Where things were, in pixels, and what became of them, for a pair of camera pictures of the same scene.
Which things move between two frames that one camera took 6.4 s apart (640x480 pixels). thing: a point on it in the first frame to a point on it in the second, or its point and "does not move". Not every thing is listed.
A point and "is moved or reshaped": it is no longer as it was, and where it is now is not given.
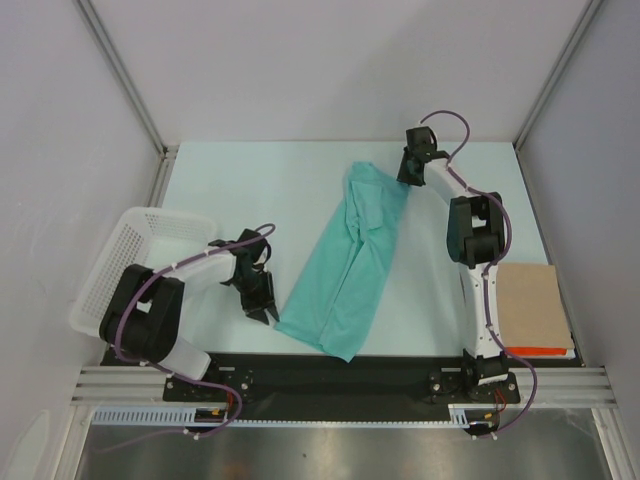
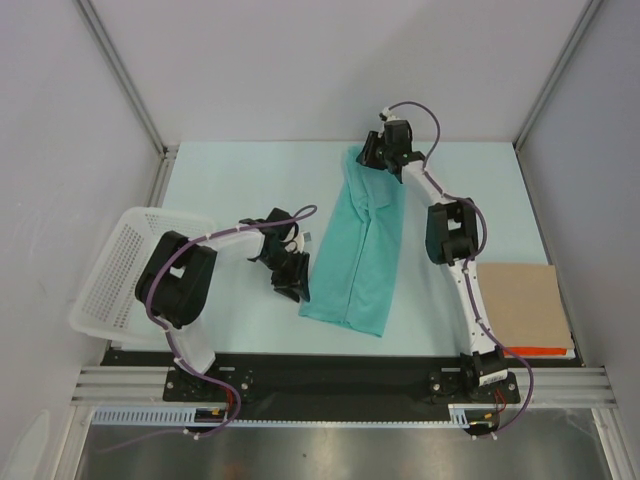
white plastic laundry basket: x=150 y=238 does not move
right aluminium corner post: x=588 y=16 does not move
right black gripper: x=403 y=175 to x=366 y=157
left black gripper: x=265 y=298 to x=295 y=283
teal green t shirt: x=332 y=303 is moved or reshaped
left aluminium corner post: x=167 y=152 does not move
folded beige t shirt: x=531 y=308 does not move
